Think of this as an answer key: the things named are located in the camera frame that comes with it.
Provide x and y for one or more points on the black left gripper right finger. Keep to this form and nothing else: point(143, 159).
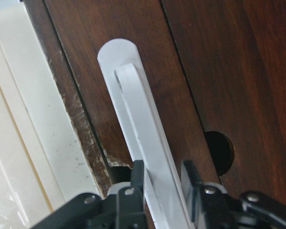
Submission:
point(191, 184)

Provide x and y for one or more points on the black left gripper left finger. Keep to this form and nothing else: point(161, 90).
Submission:
point(137, 182)

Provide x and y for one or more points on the white drawer handle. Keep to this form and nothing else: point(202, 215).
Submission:
point(131, 96)

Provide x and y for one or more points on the dark wooden drawer cabinet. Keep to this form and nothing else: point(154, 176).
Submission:
point(217, 71)

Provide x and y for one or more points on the cream plastic panel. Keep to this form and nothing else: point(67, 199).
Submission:
point(42, 164)

